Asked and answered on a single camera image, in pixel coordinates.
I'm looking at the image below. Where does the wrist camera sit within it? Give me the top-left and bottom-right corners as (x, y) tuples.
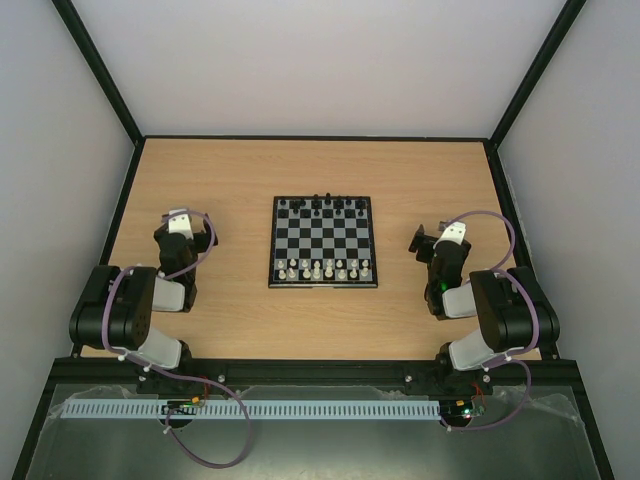
(166, 208), (194, 240)
(436, 221), (466, 245)

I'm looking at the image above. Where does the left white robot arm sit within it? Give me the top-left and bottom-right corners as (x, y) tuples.
(69, 208), (218, 371)

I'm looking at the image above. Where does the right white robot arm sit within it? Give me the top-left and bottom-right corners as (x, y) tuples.
(409, 222), (560, 392)

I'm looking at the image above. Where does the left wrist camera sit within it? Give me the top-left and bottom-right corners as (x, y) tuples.
(166, 208), (194, 240)

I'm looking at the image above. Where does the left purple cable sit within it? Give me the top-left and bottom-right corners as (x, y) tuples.
(102, 209), (219, 371)

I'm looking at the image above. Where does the black and silver chessboard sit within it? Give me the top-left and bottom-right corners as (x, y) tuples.
(268, 194), (379, 288)

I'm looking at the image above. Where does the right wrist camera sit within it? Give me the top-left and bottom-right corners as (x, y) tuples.
(436, 221), (466, 245)

